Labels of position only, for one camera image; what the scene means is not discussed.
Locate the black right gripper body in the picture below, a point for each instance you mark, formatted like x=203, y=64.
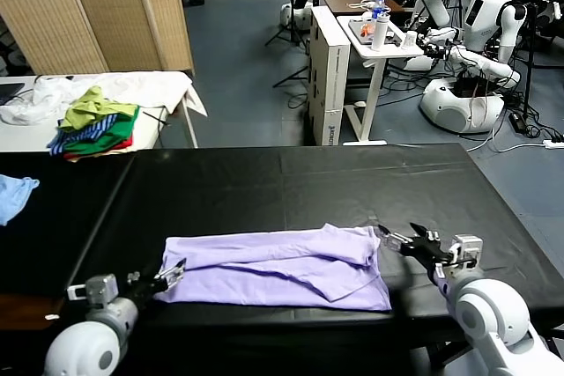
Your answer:
x=434, y=255

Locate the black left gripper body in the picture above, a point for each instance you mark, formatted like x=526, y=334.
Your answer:
x=141, y=290

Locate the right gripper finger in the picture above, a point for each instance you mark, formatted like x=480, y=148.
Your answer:
x=427, y=236
x=396, y=241

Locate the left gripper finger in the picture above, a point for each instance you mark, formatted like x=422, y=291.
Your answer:
x=134, y=278
x=174, y=271

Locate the lavender t-shirt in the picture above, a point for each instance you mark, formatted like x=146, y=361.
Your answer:
x=264, y=274

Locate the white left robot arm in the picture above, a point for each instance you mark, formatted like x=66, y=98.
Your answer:
x=88, y=345

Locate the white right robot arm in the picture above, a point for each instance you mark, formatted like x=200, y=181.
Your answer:
x=493, y=319

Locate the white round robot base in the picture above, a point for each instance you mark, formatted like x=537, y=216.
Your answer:
x=299, y=15

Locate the cream garment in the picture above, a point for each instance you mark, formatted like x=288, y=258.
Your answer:
x=88, y=158

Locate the red garment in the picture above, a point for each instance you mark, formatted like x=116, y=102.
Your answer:
x=125, y=144

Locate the light blue garment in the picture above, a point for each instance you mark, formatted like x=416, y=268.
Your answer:
x=11, y=200

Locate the blue striped garment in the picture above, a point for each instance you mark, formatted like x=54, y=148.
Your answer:
x=94, y=129

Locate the white power strip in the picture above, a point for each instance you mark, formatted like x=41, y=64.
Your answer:
x=554, y=143

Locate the white standing desk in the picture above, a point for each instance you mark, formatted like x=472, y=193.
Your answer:
x=374, y=85

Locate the tall white cardboard box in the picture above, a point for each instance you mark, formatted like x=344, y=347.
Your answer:
x=332, y=85

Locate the lime green garment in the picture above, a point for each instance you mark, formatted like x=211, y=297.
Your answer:
x=88, y=107

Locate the white side table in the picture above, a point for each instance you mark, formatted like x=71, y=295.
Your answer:
x=26, y=134

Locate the white cloth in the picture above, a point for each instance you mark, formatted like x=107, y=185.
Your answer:
x=132, y=85

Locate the small white cup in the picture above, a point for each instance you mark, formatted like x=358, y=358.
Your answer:
x=410, y=39

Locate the black light stand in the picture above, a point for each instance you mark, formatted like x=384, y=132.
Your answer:
x=530, y=63

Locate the white tumbler bottle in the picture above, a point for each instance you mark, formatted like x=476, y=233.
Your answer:
x=380, y=34

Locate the grey tray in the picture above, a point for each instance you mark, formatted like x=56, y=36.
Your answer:
x=359, y=32

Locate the dark laptop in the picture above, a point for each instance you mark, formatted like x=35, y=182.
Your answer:
x=9, y=92

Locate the clear water bottle blue cap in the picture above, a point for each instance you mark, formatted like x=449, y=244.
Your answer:
x=379, y=5

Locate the black tripod stand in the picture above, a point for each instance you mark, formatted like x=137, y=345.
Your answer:
x=293, y=19

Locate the bamboo folding screen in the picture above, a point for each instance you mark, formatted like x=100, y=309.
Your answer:
x=88, y=10

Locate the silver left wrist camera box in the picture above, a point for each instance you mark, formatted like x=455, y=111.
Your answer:
x=101, y=288

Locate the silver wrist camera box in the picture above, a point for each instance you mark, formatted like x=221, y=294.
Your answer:
x=467, y=246
x=101, y=288

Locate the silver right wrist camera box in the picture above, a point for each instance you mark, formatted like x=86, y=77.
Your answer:
x=467, y=246

